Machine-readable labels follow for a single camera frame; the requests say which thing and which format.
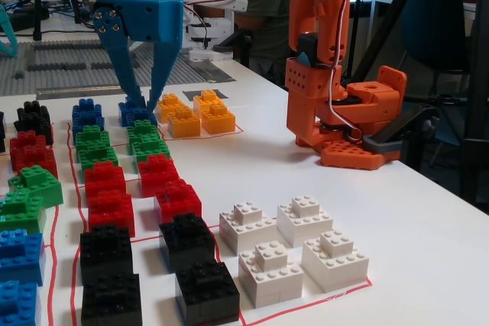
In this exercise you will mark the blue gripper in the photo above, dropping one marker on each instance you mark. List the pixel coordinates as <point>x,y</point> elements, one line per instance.
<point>143,13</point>

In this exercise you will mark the blue lego block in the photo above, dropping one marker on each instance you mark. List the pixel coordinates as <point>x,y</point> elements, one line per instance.
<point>17,303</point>
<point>87,106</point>
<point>21,254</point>
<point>127,105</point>
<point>88,124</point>
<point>133,119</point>

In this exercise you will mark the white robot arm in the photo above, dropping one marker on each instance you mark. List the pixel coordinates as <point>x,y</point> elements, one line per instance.
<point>229,5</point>

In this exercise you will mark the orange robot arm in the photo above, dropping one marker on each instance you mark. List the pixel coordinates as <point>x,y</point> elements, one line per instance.
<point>305,112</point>

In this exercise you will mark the orange lego block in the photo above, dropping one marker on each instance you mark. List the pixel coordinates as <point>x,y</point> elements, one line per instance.
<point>185,123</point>
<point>218,118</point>
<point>208,100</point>
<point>170,106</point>

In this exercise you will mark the grey tape square marker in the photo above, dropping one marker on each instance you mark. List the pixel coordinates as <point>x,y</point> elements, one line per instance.
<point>190,94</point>

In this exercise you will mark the green lego block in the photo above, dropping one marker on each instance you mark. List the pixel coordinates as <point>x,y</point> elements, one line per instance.
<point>21,212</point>
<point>36,185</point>
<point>91,138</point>
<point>143,133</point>
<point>97,157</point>
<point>151,151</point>

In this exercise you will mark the black lego block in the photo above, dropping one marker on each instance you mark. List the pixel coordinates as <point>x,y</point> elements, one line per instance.
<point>187,243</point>
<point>2,131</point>
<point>111,300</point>
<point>206,292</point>
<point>105,250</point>
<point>32,110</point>
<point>36,129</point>

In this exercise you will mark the red lego block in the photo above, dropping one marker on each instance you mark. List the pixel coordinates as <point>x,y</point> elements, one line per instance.
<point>158,174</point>
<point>105,181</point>
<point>36,161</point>
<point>177,201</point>
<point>111,212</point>
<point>24,143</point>

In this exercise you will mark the white lego block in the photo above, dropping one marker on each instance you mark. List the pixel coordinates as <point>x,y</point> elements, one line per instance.
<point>269,270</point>
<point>334,259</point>
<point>247,223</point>
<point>303,220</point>

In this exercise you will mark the small grey lego brick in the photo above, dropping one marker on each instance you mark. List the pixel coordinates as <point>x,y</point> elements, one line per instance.
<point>135,62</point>

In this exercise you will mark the grey lego baseplate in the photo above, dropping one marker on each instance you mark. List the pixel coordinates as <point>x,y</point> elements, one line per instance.
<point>57,79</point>

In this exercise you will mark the small grey lego stud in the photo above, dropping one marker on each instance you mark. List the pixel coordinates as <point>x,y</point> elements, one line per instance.
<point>19,73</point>

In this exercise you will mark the black power strip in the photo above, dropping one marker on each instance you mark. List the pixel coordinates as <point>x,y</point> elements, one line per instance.
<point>23,18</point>

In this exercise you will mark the teal robot gripper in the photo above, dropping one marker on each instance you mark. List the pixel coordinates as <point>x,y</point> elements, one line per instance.
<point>7,32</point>

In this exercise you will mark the person in green shirt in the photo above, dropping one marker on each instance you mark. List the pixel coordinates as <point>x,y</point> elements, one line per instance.
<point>267,17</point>

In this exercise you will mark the black grey table clamp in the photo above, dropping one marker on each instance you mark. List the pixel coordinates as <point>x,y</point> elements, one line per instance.
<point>382,146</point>

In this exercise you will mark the dark blue chair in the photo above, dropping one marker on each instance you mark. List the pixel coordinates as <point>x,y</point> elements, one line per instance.
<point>431,28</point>

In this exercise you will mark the black tripod stand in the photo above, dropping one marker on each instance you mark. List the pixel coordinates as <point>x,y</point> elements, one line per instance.
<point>479,93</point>

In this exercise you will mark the grey straight lego wall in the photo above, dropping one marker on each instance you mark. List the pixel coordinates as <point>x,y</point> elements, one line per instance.
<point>103,66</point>

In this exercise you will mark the grey duct tape strip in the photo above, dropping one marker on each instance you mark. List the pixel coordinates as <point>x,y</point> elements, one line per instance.
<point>212,70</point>
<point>76,93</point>

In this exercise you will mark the long grey lego wall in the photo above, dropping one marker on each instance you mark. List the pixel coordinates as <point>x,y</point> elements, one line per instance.
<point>65,46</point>

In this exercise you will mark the grey L-shaped lego wall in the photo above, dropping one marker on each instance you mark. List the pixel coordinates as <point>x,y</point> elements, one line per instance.
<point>57,67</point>

